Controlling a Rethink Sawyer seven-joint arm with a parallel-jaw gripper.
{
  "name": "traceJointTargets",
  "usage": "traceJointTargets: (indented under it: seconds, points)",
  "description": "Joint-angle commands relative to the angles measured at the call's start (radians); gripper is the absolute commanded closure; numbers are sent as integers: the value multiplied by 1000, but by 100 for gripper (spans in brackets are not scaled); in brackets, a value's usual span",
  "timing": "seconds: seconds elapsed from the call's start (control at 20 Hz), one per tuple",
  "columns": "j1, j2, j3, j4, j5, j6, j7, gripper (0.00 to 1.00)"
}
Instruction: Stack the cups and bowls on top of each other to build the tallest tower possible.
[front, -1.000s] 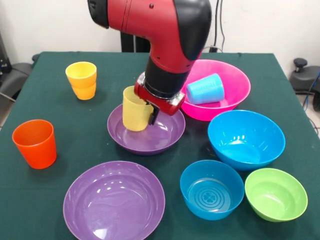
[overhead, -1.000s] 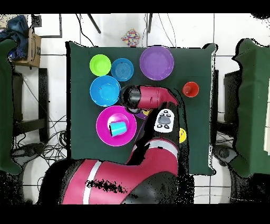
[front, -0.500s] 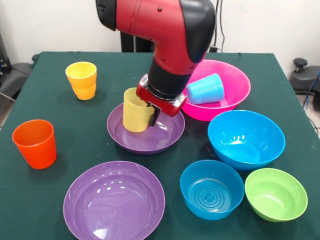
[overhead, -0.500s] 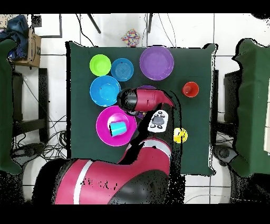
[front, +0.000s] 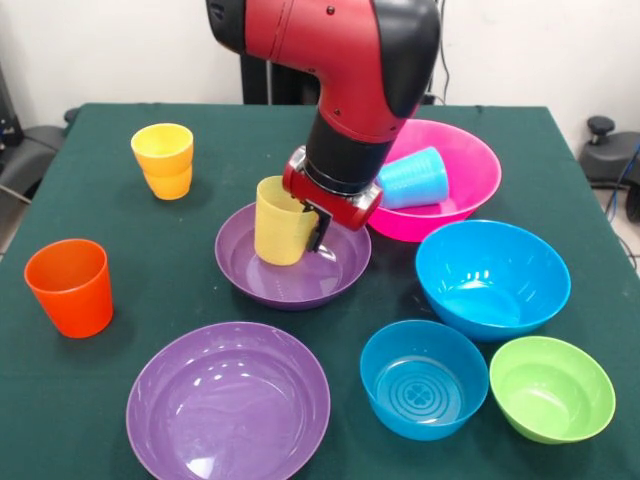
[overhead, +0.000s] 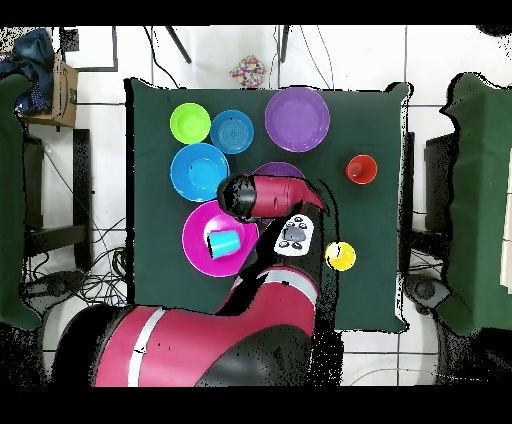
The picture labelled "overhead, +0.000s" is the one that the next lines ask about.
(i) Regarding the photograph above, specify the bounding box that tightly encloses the large blue bowl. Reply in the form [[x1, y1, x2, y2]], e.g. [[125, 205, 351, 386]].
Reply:
[[170, 142, 231, 203]]

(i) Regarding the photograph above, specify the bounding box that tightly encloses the colourful patterned box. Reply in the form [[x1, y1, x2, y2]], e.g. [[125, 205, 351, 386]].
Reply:
[[229, 54, 268, 90]]

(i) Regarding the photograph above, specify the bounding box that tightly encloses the small blue patterned bowl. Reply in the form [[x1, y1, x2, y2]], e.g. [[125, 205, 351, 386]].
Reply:
[[210, 109, 255, 155]]

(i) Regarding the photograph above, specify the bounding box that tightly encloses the pink bowl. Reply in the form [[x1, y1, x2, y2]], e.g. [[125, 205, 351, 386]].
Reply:
[[181, 199, 260, 279]]

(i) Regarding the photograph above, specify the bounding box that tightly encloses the black pedestal leg with caster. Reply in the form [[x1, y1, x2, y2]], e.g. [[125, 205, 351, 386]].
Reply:
[[402, 271, 453, 315], [21, 269, 87, 307]]

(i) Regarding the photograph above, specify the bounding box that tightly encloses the orange cup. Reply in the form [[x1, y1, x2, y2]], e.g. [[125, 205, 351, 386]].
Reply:
[[344, 154, 378, 186]]

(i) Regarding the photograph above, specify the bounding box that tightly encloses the blue cup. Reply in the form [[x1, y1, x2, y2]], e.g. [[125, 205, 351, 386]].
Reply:
[[206, 228, 242, 260]]

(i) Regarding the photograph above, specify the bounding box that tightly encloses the black floor cable tangle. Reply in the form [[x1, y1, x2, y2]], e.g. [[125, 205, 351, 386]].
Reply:
[[23, 215, 129, 309]]

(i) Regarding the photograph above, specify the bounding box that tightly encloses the green bowl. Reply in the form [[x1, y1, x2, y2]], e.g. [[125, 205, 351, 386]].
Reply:
[[169, 102, 212, 145]]

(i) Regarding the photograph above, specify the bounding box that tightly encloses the dark green table cloth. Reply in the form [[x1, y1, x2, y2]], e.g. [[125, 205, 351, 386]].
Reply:
[[125, 77, 413, 333]]

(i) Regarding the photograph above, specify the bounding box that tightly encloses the black tripod leg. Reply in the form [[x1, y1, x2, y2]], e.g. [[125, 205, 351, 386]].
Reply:
[[278, 25, 291, 64], [164, 25, 193, 65]]

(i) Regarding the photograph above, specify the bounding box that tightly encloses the purple bowl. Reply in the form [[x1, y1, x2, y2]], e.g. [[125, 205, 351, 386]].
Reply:
[[264, 86, 332, 154], [250, 160, 308, 182]]

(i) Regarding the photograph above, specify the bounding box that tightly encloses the black floor frame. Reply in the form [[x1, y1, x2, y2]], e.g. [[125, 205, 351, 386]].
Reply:
[[58, 25, 120, 74]]

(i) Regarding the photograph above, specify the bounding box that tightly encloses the cardboard box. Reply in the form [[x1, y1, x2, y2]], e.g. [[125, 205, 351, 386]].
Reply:
[[23, 53, 80, 129]]

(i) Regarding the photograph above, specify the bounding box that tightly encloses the black stool frame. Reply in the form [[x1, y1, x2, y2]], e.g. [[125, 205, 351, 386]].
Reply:
[[22, 128, 94, 271]]

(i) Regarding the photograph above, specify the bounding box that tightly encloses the yellow cup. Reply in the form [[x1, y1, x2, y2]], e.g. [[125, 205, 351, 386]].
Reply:
[[324, 241, 357, 272]]

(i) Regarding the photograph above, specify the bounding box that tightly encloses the green cloth side table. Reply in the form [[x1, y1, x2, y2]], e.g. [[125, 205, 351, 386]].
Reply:
[[0, 73, 43, 332], [437, 72, 512, 337]]

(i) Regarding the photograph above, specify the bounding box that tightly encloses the blue cloth bundle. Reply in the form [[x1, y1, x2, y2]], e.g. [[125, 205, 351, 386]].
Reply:
[[0, 27, 56, 114]]

